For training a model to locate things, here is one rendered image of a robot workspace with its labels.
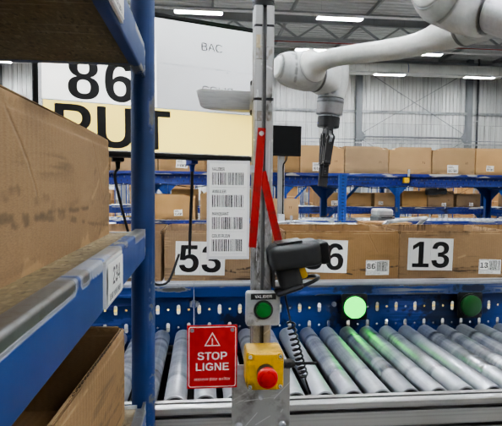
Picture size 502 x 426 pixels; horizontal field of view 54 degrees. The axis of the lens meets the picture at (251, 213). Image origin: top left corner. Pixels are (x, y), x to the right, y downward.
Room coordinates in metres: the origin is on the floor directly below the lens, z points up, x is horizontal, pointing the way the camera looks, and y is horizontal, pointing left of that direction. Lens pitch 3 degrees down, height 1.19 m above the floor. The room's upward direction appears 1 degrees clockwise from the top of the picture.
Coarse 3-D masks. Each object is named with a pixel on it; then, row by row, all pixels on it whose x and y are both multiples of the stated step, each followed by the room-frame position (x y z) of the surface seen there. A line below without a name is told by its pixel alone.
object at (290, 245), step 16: (288, 240) 0.96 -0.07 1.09; (304, 240) 0.95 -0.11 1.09; (320, 240) 0.96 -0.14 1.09; (272, 256) 0.92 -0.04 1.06; (288, 256) 0.92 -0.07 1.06; (304, 256) 0.93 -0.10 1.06; (320, 256) 0.93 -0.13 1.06; (288, 272) 0.94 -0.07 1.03; (304, 272) 0.95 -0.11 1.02; (288, 288) 0.94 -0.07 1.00
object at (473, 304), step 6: (462, 300) 1.58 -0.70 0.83; (468, 300) 1.58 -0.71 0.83; (474, 300) 1.58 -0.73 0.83; (480, 300) 1.58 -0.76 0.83; (462, 306) 1.58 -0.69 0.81; (468, 306) 1.58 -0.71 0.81; (474, 306) 1.58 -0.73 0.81; (480, 306) 1.58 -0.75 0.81; (462, 312) 1.59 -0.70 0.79; (468, 312) 1.58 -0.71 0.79; (474, 312) 1.58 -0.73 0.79
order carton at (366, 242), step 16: (288, 224) 1.89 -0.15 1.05; (304, 224) 1.89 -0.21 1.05; (320, 224) 1.90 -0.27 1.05; (336, 224) 1.91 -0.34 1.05; (352, 224) 1.91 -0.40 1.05; (352, 240) 1.61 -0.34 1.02; (368, 240) 1.62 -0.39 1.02; (384, 240) 1.63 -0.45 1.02; (352, 256) 1.62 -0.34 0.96; (368, 256) 1.62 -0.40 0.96; (384, 256) 1.63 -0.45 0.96; (320, 272) 1.61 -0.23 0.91; (352, 272) 1.62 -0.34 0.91
